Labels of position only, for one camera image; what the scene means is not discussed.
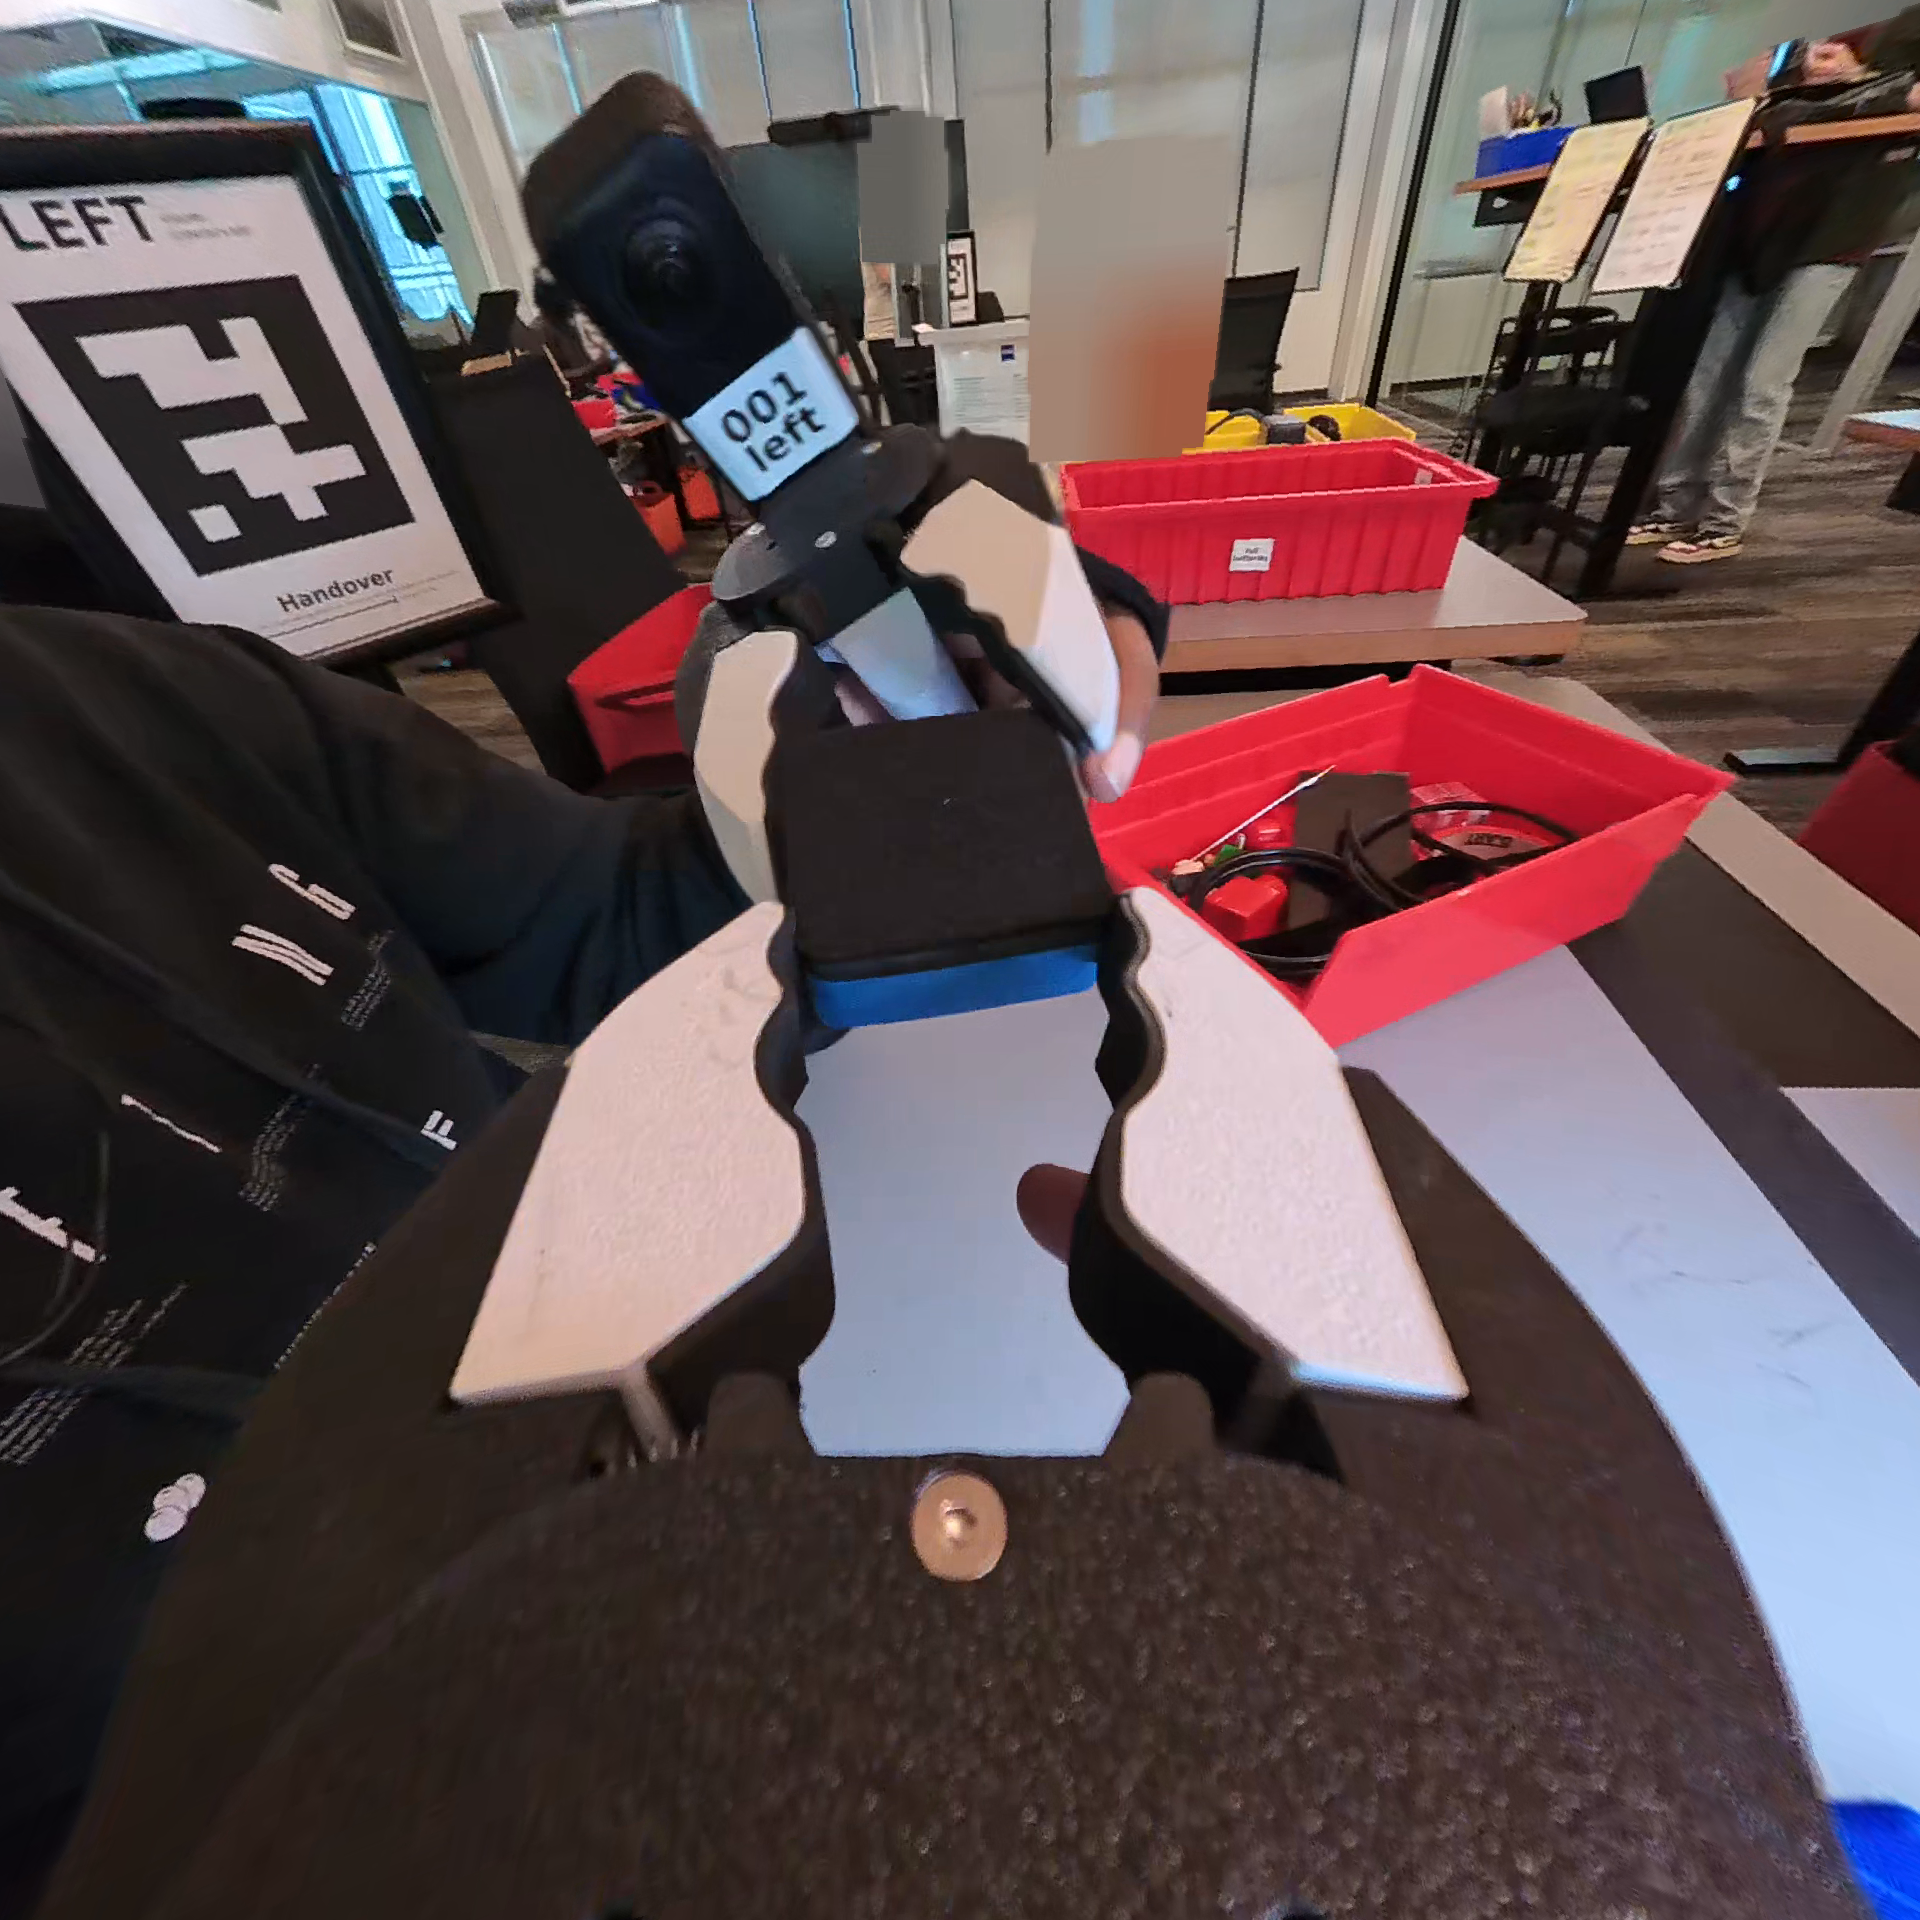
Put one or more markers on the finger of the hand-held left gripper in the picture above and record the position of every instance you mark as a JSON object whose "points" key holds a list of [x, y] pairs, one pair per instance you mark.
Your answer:
{"points": [[734, 750], [1036, 600]]}

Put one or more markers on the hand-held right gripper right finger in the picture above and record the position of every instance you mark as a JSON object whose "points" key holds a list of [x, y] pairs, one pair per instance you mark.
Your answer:
{"points": [[1276, 1201]]}

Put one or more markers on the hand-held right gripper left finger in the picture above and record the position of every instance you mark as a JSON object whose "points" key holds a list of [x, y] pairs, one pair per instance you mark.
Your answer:
{"points": [[646, 1201]]}

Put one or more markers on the blue black eraser block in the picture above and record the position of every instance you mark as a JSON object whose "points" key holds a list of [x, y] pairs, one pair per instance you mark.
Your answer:
{"points": [[931, 839]]}

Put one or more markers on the red plastic tray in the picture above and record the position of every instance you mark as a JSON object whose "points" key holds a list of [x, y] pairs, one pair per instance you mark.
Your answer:
{"points": [[1500, 944]]}

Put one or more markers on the blue plastic bin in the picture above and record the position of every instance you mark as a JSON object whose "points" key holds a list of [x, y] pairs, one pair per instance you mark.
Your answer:
{"points": [[1882, 1861]]}

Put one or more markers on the person's left hand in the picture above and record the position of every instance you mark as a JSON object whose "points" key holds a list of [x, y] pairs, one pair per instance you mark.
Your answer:
{"points": [[1137, 705]]}

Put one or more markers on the large black screen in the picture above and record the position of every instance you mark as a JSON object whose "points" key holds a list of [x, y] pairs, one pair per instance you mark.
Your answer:
{"points": [[810, 195]]}

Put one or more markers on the clear plastic package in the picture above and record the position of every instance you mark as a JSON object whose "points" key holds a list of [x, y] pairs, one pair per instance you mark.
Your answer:
{"points": [[983, 376]]}

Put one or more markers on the orange bucket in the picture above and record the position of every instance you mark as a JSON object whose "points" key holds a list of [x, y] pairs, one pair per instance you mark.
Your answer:
{"points": [[662, 518]]}

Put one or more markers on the red ribbed plastic bin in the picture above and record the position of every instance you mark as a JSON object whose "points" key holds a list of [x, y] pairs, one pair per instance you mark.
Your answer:
{"points": [[1276, 518]]}

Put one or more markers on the black board panel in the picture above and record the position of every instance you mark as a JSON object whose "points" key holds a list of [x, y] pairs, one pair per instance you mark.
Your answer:
{"points": [[556, 524]]}

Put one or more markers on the small red block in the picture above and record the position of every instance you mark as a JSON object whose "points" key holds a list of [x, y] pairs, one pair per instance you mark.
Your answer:
{"points": [[1244, 907]]}

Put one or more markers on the black office chair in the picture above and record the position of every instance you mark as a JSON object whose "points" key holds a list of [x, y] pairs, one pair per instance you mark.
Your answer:
{"points": [[1252, 340]]}

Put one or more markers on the yellow plastic bin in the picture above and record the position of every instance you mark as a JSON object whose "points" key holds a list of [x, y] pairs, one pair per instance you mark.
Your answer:
{"points": [[1348, 425]]}

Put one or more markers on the black flat square piece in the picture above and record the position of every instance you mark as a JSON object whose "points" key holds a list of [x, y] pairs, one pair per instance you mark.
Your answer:
{"points": [[1348, 825]]}

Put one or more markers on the black framed marker sign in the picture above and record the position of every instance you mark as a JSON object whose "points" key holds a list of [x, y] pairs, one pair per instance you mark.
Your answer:
{"points": [[195, 390]]}

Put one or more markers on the black-sleeved operator arm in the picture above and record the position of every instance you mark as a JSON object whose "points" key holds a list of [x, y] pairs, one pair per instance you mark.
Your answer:
{"points": [[148, 1201]]}

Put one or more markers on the black standing desk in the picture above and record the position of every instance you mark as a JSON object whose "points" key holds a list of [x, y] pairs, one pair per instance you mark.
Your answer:
{"points": [[1606, 422]]}

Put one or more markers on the small blue bin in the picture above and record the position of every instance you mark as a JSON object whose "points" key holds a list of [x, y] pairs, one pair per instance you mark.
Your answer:
{"points": [[1523, 150]]}

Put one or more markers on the white flip chart board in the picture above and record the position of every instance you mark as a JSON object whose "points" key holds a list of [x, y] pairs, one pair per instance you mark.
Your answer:
{"points": [[1668, 195], [1576, 203]]}

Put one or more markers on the red fabric bin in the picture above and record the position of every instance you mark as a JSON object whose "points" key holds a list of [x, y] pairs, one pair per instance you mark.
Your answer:
{"points": [[1868, 820]]}

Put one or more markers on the wooden top desk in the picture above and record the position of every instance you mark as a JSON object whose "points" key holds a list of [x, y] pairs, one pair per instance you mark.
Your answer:
{"points": [[1882, 432]]}

